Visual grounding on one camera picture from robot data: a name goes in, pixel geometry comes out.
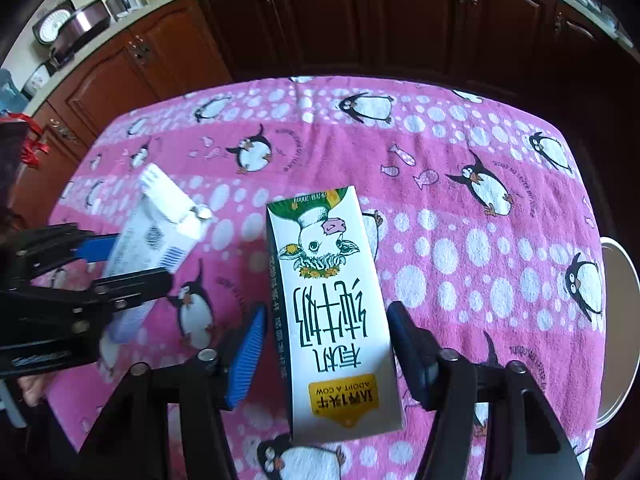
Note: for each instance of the silver rice cooker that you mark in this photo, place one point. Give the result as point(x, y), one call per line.
point(83, 26)

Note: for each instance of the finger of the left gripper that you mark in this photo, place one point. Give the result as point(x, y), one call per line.
point(131, 290)
point(91, 247)

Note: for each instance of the brown kitchen cabinets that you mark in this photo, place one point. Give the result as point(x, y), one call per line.
point(549, 56)

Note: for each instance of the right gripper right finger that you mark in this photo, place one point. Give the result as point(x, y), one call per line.
point(442, 381)

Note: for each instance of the cow milk carton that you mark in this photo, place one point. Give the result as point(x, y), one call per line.
point(329, 320)

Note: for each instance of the pink penguin tablecloth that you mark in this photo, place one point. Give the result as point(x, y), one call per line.
point(484, 231)

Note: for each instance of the white blue paper box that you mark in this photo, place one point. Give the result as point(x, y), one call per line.
point(161, 231)

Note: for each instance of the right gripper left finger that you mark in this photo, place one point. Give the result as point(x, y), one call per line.
point(221, 378)

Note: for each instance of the white round trash bin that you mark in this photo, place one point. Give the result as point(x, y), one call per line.
point(621, 360)

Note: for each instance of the round kitchen scale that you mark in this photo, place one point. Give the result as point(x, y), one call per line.
point(47, 27)

